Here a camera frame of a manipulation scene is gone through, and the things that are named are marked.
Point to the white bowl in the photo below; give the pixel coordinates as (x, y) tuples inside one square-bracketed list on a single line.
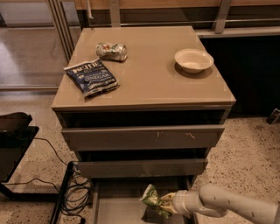
[(194, 61)]

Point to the green jalapeno chip bag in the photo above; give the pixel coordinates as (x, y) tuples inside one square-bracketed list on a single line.
[(151, 199)]

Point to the crushed silver soda can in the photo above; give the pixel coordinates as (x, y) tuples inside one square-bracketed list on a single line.
[(108, 51)]

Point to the top grey drawer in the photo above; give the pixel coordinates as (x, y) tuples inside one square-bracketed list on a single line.
[(143, 138)]

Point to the bottom grey open drawer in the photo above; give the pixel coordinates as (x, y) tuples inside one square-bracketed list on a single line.
[(117, 201)]

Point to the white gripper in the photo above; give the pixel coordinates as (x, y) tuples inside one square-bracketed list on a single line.
[(178, 201)]

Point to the blue vinegar chip bag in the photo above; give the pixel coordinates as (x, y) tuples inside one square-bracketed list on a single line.
[(92, 77)]

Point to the metal railing frame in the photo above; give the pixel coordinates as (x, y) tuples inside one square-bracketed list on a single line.
[(209, 18)]

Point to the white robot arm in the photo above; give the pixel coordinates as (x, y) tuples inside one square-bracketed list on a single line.
[(214, 201)]

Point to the grey drawer cabinet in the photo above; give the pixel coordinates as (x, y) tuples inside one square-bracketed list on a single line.
[(153, 91)]

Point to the black metal floor bar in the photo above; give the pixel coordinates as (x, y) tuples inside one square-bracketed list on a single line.
[(59, 202)]

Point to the middle grey drawer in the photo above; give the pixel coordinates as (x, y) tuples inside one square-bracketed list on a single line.
[(143, 168)]

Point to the black side table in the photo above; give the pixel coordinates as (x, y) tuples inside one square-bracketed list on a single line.
[(16, 136)]

